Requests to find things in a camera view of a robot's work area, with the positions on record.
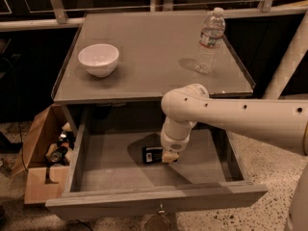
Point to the metal railing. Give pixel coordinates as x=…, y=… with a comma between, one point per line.
x=128, y=7

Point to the open grey top drawer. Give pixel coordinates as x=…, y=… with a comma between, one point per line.
x=108, y=178

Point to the cardboard box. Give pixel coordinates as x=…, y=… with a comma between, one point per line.
x=43, y=182

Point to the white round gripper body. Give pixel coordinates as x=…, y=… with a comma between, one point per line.
x=170, y=143

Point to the clear plastic water bottle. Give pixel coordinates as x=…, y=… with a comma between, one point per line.
x=210, y=39

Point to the dark can in box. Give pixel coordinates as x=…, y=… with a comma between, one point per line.
x=57, y=154

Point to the white ceramic bowl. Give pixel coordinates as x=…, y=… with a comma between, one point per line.
x=99, y=59

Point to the metal drawer pull handle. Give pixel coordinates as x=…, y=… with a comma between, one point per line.
x=161, y=210

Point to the black rxbar chocolate bar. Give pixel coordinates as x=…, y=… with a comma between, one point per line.
x=152, y=155

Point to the grey cabinet with counter top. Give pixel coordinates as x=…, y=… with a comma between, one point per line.
x=156, y=54

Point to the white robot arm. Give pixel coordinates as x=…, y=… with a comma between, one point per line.
x=274, y=48

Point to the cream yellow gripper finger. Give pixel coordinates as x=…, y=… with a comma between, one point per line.
x=169, y=157

